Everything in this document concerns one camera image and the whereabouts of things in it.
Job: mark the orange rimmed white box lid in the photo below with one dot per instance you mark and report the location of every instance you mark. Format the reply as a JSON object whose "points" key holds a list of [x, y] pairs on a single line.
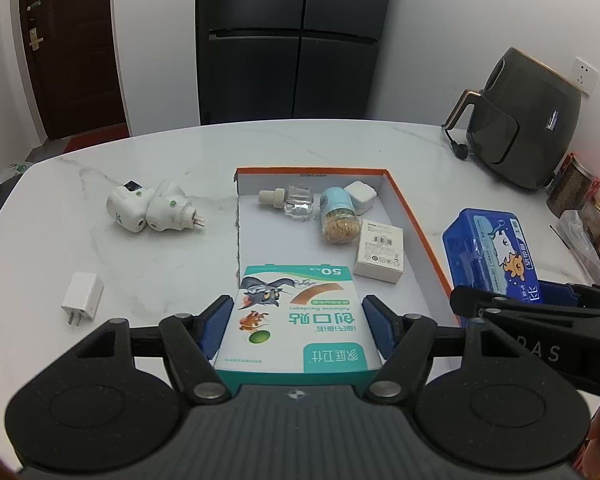
{"points": [[268, 236]]}

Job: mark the clear plastic wrapper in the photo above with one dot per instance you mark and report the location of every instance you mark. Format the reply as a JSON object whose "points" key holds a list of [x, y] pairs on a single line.
{"points": [[570, 229]]}

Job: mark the gold door handle lock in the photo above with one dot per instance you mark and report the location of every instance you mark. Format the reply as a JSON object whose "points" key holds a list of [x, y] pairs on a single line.
{"points": [[35, 38]]}

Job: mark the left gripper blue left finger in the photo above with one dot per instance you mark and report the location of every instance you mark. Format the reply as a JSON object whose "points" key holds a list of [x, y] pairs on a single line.
{"points": [[211, 325]]}

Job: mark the white wall charger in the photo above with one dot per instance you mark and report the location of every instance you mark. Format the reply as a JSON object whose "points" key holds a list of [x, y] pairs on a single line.
{"points": [[82, 297]]}

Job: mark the clear liquid refill bottle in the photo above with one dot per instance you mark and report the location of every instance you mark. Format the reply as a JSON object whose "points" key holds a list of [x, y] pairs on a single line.
{"points": [[296, 202]]}

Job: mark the dark brown wooden door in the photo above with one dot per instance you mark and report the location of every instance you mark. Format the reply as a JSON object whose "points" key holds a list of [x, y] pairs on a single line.
{"points": [[74, 73]]}

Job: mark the red door mat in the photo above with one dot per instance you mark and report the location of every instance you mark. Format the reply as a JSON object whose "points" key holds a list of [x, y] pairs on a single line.
{"points": [[96, 137]]}

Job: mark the dark four door refrigerator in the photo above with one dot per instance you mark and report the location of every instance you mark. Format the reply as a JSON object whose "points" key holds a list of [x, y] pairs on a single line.
{"points": [[286, 59]]}

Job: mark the glass jar with gold lid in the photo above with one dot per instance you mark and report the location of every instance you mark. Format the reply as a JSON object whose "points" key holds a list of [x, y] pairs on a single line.
{"points": [[590, 215]]}

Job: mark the white mosquito plug with black tab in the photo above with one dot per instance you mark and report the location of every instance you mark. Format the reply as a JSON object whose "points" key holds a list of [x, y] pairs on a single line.
{"points": [[127, 204]]}

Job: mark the white mosquito plug with prongs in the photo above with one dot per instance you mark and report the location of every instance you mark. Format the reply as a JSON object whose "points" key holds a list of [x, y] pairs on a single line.
{"points": [[170, 209]]}

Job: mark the white wall socket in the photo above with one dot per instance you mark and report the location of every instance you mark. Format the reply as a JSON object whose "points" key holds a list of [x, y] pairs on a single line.
{"points": [[583, 75]]}

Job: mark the teal bandage box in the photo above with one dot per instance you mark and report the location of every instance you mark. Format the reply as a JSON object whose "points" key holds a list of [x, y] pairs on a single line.
{"points": [[297, 326]]}

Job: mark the white green plastic bag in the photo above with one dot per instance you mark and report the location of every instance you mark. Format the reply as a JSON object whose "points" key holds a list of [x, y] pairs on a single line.
{"points": [[15, 169]]}

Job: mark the white power adapter box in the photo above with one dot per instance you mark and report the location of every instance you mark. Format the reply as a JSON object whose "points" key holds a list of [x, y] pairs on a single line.
{"points": [[380, 254]]}

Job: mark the black air fryer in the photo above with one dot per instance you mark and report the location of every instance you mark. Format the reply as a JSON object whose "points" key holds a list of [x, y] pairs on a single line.
{"points": [[522, 120]]}

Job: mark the white cube usb charger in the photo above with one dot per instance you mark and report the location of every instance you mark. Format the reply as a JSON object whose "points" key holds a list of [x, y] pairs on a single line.
{"points": [[362, 196]]}

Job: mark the glass jar with dark contents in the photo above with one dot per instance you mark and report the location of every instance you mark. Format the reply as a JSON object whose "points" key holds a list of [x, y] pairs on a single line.
{"points": [[572, 186]]}

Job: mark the blue lid toothpick jar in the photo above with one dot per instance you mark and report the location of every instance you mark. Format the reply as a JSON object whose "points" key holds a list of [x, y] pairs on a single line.
{"points": [[338, 219]]}

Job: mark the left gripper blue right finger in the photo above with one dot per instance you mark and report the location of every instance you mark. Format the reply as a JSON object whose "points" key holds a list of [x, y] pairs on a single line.
{"points": [[382, 321]]}

